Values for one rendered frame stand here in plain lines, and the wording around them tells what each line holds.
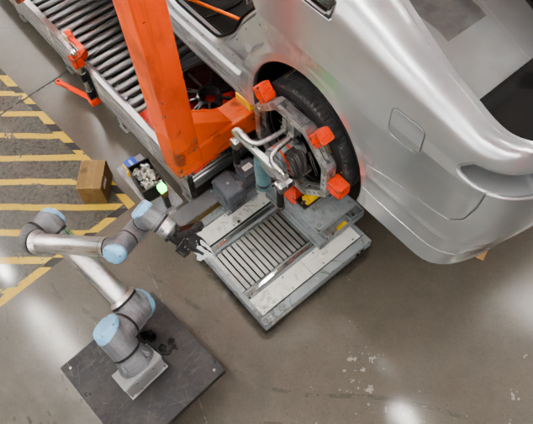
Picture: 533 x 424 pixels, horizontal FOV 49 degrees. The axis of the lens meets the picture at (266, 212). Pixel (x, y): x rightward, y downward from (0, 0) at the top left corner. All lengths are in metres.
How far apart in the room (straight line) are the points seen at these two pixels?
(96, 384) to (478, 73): 2.51
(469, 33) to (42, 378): 2.98
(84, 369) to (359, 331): 1.50
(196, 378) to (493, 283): 1.80
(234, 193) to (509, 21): 1.77
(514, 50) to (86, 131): 2.80
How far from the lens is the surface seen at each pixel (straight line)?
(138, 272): 3.69
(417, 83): 2.19
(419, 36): 2.23
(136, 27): 2.51
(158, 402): 3.09
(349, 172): 2.84
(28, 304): 3.83
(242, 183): 3.43
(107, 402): 3.16
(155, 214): 2.44
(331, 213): 3.51
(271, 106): 2.84
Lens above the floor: 3.25
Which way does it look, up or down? 60 degrees down
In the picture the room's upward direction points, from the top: 4 degrees counter-clockwise
